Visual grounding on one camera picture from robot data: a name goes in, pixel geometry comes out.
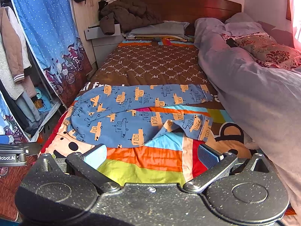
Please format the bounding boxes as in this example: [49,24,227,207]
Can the blue patterned children's pants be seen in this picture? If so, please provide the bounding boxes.
[66,84,213,148]

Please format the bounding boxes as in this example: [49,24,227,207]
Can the hanging white fleece garment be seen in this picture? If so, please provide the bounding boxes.
[0,37,24,100]

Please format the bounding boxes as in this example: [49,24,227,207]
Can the grey duvet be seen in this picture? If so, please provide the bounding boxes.
[194,18,300,213]

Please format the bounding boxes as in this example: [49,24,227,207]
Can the colourful paul frank blanket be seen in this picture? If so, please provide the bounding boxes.
[41,38,253,185]

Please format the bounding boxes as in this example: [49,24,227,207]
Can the black phone on duvet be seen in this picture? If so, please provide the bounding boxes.
[226,38,239,47]

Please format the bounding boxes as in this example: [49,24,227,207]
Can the white bedside table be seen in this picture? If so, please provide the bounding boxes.
[84,24,123,68]

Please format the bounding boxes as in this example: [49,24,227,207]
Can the red floral pillow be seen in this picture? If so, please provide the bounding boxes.
[222,32,300,70]

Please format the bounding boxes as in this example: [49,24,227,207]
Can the hanging beige jacket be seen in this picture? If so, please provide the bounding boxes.
[1,7,36,97]

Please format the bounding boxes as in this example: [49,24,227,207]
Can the grey pillow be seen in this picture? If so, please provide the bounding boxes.
[124,21,190,39]

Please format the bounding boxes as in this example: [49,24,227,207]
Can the blue dotted wardrobe curtain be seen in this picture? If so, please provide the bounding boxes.
[11,0,92,107]

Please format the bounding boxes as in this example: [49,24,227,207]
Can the brown puffer jacket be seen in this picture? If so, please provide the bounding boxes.
[98,0,163,35]

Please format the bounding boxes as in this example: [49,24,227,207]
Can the wooden headboard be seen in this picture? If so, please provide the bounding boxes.
[141,0,242,36]

